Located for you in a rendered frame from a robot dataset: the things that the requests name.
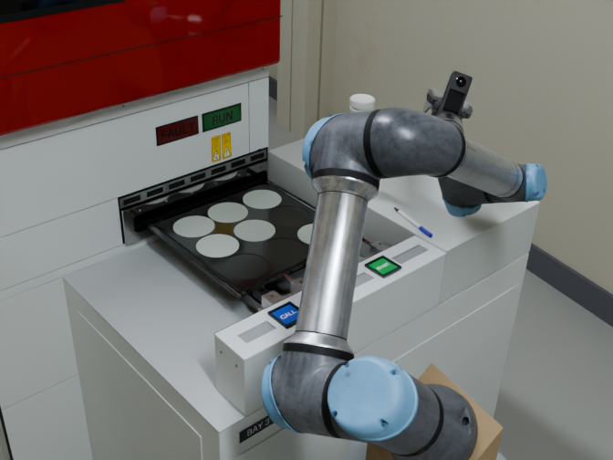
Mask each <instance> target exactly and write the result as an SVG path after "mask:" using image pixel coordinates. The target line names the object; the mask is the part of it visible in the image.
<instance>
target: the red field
mask: <svg viewBox="0 0 613 460"><path fill-rule="evenodd" d="M197 132H198V131H197V118H194V119H191V120H186V121H182V122H179V123H175V124H172V125H170V126H166V127H163V128H159V129H158V139H159V144H162V143H165V142H167V141H173V140H176V139H179V138H182V137H185V136H188V135H192V134H194V133H197Z"/></svg>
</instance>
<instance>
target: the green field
mask: <svg viewBox="0 0 613 460"><path fill-rule="evenodd" d="M203 118H204V130H205V131H206V130H209V129H211V128H215V127H218V126H221V125H224V124H227V123H230V122H233V121H237V120H240V105H238V106H235V107H231V108H229V109H225V110H219V111H216V112H214V113H210V114H207V115H203Z"/></svg>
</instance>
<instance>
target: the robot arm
mask: <svg viewBox="0 0 613 460"><path fill-rule="evenodd" d="M472 80H473V78H472V77H470V76H467V75H465V74H463V73H461V72H458V71H453V73H452V74H451V76H450V78H449V81H448V84H447V87H446V90H445V92H444V94H443V95H442V94H440V93H439V91H438V90H437V87H432V88H429V90H428V93H427V99H426V102H425V105H424V107H423V112H421V111H418V110H412V109H406V108H397V107H392V108H385V109H381V110H368V111H362V112H355V113H349V114H345V113H341V114H336V115H333V116H331V117H327V118H324V119H321V120H319V121H317V122H316V123H315V124H314V125H313V126H312V127H311V128H310V129H309V131H308V133H307V134H306V137H305V140H304V144H303V150H302V159H303V162H306V164H305V165H304V168H305V171H306V174H307V175H308V177H309V178H310V179H311V186H312V187H313V189H314V190H315V191H316V193H317V206H316V211H315V217H314V223H313V228H312V234H311V239H310V245H309V250H308V256H307V262H306V271H305V276H304V282H303V287H302V293H301V299H300V304H299V310H298V315H297V321H296V331H295V333H294V334H293V335H292V336H291V337H290V338H288V339H287V340H285V341H284V345H283V350H282V355H279V356H277V357H275V358H273V359H272V360H270V362H269V365H266V367H265V370H264V373H263V377H262V381H261V396H262V401H263V405H264V407H265V410H266V411H267V414H268V416H269V418H270V419H271V420H272V421H273V422H274V423H275V424H276V425H278V426H280V427H282V428H286V429H289V430H292V431H294V432H296V433H300V434H305V433H307V434H317V435H323V436H328V437H333V438H341V439H346V440H351V441H357V442H362V443H367V444H374V445H376V446H379V447H381V448H383V449H385V450H387V451H389V452H390V453H391V454H392V456H393V458H394V459H395V460H469V459H470V457H471V455H472V453H473V450H474V447H475V445H476V441H477V434H478V425H477V420H476V416H475V413H474V411H473V408H472V406H471V405H470V404H469V402H468V401H467V400H466V399H465V398H464V397H463V396H462V395H461V394H459V393H458V392H457V391H455V390H454V389H452V388H450V387H447V386H444V385H441V384H434V383H432V384H424V383H423V382H421V381H419V380H417V379H416V378H414V377H413V376H411V375H410V374H408V373H407V372H406V371H405V370H403V369H402V368H401V367H400V366H399V365H398V364H396V363H394V362H392V361H388V360H385V359H382V358H379V357H375V356H362V357H358V358H355V359H354V352H353V350H352V349H351V348H350V347H349V345H348V342H347V339H348V328H349V322H350V316H351V310H352V304H353V298H354V291H355V286H356V279H357V273H358V262H359V256H360V249H361V243H362V237H363V231H364V225H365V219H366V212H367V207H368V202H370V201H371V200H372V199H374V198H375V197H377V196H378V193H379V183H380V179H387V178H394V177H402V176H412V175H428V176H430V177H434V178H437V179H438V182H439V186H440V188H441V191H442V200H443V201H444V203H445V206H446V208H447V211H448V213H449V214H450V215H452V216H455V217H465V216H466V215H472V214H475V213H476V212H478V211H479V210H480V209H481V207H482V204H498V203H516V202H526V203H528V202H531V201H539V200H541V199H543V197H544V196H545V193H546V187H547V179H546V174H545V169H544V168H543V166H542V165H540V164H538V163H527V164H518V163H516V162H513V161H511V160H509V159H507V158H505V157H504V156H502V155H500V154H498V153H496V152H493V151H491V150H489V149H487V148H485V147H483V146H482V145H480V144H478V143H476V142H474V141H471V140H469V139H467V138H465V137H464V133H463V125H462V119H469V118H470V116H471V114H472V113H473V108H472V106H471V105H470V103H469V102H468V101H467V100H466V96H467V93H468V90H469V87H470V86H471V83H472ZM429 109H431V110H432V112H431V114H428V113H426V112H427V111H428V110H429Z"/></svg>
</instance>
